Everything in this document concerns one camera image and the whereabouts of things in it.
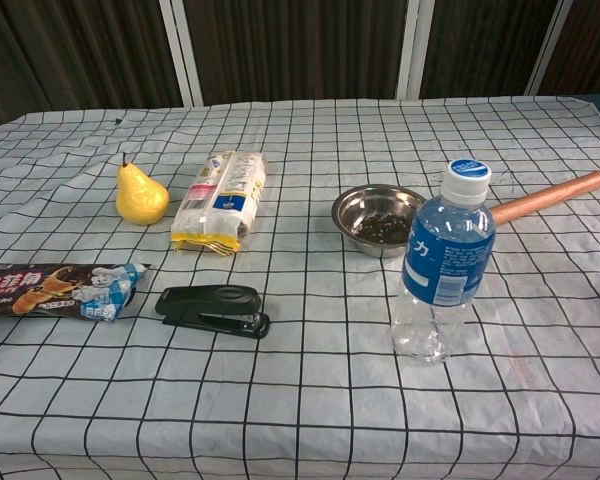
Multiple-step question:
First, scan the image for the wooden rolling pin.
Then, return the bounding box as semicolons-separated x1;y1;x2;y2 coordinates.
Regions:
488;170;600;226

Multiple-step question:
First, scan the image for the metal bowl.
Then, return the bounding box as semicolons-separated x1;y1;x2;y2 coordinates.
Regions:
330;184;429;259

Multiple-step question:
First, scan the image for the white yellow snack bag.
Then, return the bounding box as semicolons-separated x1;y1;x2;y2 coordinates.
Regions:
170;148;269;257

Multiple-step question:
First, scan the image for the checkered tablecloth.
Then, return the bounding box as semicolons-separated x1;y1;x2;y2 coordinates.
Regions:
0;94;600;480

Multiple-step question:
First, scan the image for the black stapler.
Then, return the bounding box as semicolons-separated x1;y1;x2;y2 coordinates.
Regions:
154;284;271;341

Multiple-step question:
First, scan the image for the clear bottle blue label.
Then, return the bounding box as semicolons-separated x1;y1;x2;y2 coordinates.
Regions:
389;158;497;365

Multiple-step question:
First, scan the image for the yellow pear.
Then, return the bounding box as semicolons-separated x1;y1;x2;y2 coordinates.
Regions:
115;152;171;226

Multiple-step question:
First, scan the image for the dark chocolate snack packet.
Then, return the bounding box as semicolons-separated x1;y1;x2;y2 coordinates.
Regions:
0;261;148;324

